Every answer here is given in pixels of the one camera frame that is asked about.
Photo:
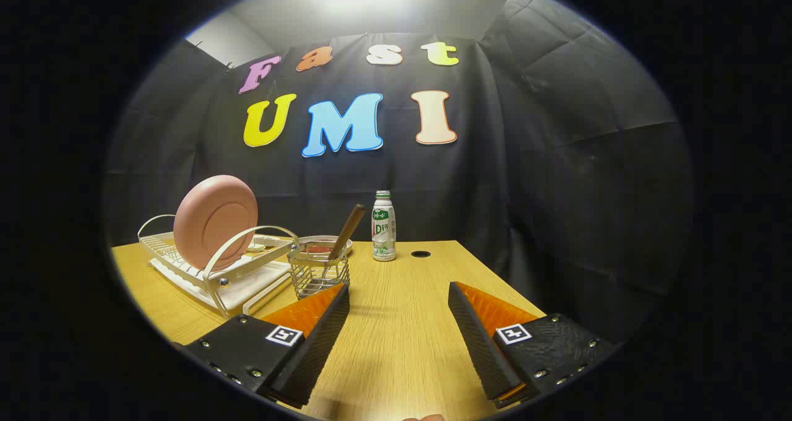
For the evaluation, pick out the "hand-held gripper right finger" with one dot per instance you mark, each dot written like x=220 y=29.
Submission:
x=479 y=347

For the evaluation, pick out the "white green drink bottle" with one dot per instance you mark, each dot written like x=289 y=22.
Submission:
x=383 y=229

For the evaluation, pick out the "black backdrop cloth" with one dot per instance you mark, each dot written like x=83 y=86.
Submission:
x=557 y=192

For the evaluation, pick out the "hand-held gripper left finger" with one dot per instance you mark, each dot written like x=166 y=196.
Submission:
x=322 y=340

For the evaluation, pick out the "beige round plate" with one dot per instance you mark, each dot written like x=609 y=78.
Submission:
x=309 y=240

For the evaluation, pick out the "red meat piece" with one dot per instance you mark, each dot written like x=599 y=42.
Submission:
x=318 y=248

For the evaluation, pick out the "pink plate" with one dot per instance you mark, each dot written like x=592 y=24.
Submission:
x=210 y=223

